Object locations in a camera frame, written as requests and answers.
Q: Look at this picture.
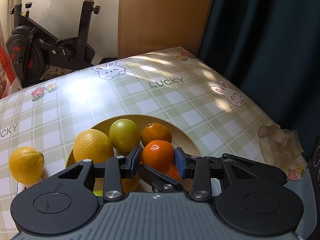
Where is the oval bright orange kumquat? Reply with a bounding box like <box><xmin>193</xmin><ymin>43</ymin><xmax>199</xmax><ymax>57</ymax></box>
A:
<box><xmin>167</xmin><ymin>165</ymin><xmax>181</xmax><ymax>180</ymax></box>

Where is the small round orange tangerine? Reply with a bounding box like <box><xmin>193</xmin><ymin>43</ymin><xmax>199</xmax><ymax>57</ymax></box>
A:
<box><xmin>142</xmin><ymin>140</ymin><xmax>175</xmax><ymax>174</ymax></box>

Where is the beige round plate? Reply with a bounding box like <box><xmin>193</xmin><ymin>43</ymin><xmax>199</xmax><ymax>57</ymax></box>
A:
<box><xmin>65</xmin><ymin>114</ymin><xmax>202</xmax><ymax>194</ymax></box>

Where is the yellow-green apple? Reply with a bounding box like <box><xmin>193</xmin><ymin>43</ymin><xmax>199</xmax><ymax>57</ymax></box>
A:
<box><xmin>109</xmin><ymin>119</ymin><xmax>141</xmax><ymax>152</ymax></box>

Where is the round yellow lemon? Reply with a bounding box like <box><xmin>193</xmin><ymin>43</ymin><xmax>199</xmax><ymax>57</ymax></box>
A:
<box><xmin>73</xmin><ymin>129</ymin><xmax>114</xmax><ymax>163</ymax></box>

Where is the brownish orange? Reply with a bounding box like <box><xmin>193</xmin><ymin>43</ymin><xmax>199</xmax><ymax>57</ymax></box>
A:
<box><xmin>141</xmin><ymin>122</ymin><xmax>172</xmax><ymax>146</ymax></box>
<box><xmin>121</xmin><ymin>174</ymin><xmax>140</xmax><ymax>194</ymax></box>

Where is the yellow lemon with tip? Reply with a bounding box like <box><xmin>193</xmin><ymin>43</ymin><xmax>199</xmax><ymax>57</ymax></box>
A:
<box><xmin>9</xmin><ymin>146</ymin><xmax>44</xmax><ymax>184</ymax></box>

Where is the plaid bunny tablecloth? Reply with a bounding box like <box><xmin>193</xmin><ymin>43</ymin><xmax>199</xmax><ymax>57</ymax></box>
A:
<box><xmin>0</xmin><ymin>45</ymin><xmax>308</xmax><ymax>230</ymax></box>

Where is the dark teal curtain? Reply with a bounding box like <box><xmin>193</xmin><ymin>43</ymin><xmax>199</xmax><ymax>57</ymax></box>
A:
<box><xmin>198</xmin><ymin>0</ymin><xmax>319</xmax><ymax>147</ymax></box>

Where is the printed backdrop cloth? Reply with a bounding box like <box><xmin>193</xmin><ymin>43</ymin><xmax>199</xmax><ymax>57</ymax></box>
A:
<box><xmin>0</xmin><ymin>30</ymin><xmax>21</xmax><ymax>99</ymax></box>

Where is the black exercise bike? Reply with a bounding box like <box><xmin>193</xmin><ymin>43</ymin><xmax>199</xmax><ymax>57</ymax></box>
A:
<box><xmin>6</xmin><ymin>0</ymin><xmax>100</xmax><ymax>88</ymax></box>

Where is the wooden door panel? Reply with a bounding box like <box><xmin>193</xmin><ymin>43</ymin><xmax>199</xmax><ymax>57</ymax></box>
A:
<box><xmin>118</xmin><ymin>0</ymin><xmax>213</xmax><ymax>59</ymax></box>

